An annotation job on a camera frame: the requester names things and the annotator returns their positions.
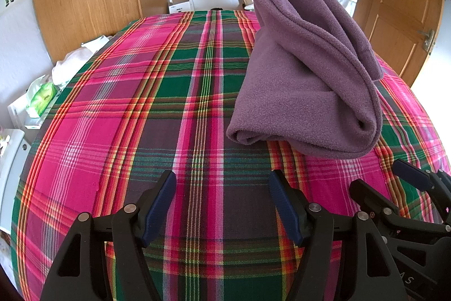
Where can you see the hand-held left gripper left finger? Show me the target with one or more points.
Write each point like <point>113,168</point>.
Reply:
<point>160,205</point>

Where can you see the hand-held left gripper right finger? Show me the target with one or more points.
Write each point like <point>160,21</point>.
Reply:
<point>283,205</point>

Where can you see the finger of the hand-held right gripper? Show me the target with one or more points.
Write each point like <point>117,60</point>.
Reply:
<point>373,200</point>
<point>412,174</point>

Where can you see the purple fleece sweater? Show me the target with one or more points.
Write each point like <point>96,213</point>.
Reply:
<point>299,75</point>

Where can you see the plaid bed sheet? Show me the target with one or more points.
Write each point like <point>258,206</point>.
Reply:
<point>141,110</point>

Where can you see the white drawer cabinet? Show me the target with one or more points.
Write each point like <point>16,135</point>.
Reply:
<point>16,174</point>

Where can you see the green tissue pack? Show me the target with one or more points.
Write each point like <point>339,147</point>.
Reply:
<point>42,98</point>

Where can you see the small side table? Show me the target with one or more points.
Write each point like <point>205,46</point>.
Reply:
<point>21,114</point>

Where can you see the white cloth pile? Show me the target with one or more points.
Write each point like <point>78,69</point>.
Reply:
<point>70,64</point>

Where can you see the wooden door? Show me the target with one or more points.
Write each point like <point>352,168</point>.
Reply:
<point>394,4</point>

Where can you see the white paper packet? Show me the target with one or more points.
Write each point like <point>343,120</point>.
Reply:
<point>97,42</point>

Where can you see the white cardboard box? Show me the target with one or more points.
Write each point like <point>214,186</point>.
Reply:
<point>181,3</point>

